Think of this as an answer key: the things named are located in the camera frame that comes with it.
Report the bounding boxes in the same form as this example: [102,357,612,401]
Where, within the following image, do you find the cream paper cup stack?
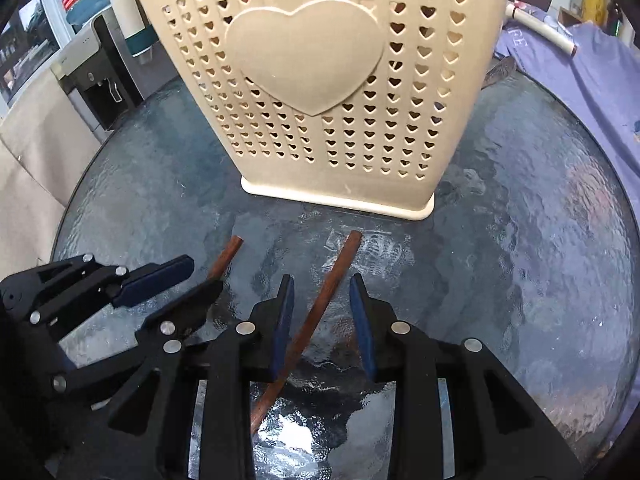
[109,0,138,41]

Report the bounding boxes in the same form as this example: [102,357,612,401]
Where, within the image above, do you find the teal white wall holder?
[125,25,158,66]

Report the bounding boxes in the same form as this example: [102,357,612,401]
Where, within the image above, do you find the brown wooden chopstick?
[249,230,363,436]
[206,235,246,281]

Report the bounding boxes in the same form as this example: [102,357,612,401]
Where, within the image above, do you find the white pan with glass lid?
[505,2,578,58]

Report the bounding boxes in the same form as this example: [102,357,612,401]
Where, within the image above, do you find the window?
[0,0,61,111]

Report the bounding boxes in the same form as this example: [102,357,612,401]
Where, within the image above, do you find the purple floral cloth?
[495,2,640,241]

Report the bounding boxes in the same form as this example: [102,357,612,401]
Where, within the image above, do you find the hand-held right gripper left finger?
[50,274,296,480]

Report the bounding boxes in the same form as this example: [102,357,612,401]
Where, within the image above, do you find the beige plastic utensil holder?
[127,0,516,221]

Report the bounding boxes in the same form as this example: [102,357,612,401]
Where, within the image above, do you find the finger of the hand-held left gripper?
[50,279,225,397]
[0,254,195,342]

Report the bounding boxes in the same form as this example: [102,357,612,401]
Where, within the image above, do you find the beige cloth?
[0,70,101,281]

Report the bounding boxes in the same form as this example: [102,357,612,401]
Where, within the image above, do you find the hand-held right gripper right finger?
[348,273,585,480]

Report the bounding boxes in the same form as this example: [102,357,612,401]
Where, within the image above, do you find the grey water dispenser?
[50,12,146,133]

